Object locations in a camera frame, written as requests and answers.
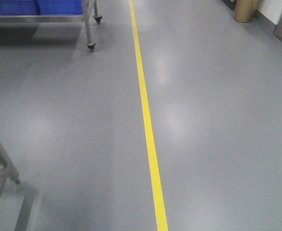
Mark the steel wheeled cart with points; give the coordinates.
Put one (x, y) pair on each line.
(87, 5)

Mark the blue bin on cart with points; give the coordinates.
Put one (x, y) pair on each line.
(19, 7)
(60, 7)

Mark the tan cylindrical waste bin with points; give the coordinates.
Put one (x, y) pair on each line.
(245, 10)

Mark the steel frame near camera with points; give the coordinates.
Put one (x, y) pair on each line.
(9, 171)

